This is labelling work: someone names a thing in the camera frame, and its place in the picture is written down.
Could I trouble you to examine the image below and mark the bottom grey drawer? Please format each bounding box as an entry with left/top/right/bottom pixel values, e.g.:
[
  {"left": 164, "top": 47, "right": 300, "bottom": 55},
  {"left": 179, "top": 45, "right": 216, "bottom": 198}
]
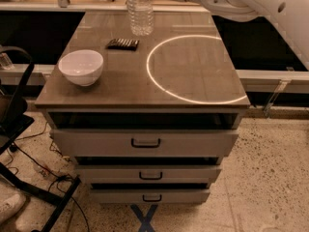
[{"left": 90, "top": 189, "right": 210, "bottom": 204}]

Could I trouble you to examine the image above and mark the white ceramic bowl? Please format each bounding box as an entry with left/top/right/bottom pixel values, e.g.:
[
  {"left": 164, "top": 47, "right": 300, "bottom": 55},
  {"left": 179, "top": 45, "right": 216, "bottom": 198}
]
[{"left": 58, "top": 49, "right": 103, "bottom": 86}]

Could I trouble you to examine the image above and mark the middle grey drawer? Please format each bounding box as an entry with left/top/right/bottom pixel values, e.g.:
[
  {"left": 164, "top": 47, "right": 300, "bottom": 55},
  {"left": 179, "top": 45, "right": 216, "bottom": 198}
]
[{"left": 75, "top": 165, "right": 221, "bottom": 184}]

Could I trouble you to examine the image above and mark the clear plastic water bottle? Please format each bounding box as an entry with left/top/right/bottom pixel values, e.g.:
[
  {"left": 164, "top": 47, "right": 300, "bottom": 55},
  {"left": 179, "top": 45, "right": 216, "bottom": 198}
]
[{"left": 126, "top": 0, "right": 154, "bottom": 36}]

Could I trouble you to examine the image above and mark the black floor cable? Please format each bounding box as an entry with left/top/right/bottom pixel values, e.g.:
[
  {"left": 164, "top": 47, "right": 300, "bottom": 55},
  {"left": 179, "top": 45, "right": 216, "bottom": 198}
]
[{"left": 6, "top": 123, "right": 91, "bottom": 232}]

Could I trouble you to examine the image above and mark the white sneaker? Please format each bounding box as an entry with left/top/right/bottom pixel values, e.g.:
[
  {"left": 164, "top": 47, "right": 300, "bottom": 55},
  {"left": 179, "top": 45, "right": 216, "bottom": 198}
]
[{"left": 0, "top": 193, "right": 26, "bottom": 224}]

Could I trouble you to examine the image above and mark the top grey drawer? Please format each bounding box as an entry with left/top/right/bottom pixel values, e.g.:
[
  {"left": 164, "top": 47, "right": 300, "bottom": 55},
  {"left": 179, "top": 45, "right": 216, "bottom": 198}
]
[{"left": 52, "top": 130, "right": 239, "bottom": 157}]

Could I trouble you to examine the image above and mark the grey drawer cabinet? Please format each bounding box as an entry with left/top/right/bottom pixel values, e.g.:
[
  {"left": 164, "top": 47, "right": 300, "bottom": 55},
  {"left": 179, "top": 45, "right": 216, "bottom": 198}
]
[{"left": 36, "top": 13, "right": 249, "bottom": 191}]

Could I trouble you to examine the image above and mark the grey drawer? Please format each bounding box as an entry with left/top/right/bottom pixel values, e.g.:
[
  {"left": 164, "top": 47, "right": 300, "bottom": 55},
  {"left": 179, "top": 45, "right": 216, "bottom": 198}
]
[
  {"left": 90, "top": 189, "right": 210, "bottom": 204},
  {"left": 52, "top": 130, "right": 239, "bottom": 157},
  {"left": 75, "top": 165, "right": 221, "bottom": 184}
]

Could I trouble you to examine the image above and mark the black folding chair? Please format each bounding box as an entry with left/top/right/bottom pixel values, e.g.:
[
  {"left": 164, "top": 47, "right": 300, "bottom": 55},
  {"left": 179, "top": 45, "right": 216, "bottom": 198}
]
[{"left": 0, "top": 45, "right": 82, "bottom": 232}]

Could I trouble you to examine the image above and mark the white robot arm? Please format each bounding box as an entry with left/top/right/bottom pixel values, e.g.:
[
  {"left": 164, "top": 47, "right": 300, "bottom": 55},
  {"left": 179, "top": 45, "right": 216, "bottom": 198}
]
[{"left": 174, "top": 0, "right": 309, "bottom": 69}]

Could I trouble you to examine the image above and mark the black chocolate bar pack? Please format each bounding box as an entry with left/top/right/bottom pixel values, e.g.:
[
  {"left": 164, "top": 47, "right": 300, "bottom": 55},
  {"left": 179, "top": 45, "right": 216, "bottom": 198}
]
[{"left": 106, "top": 39, "right": 139, "bottom": 51}]

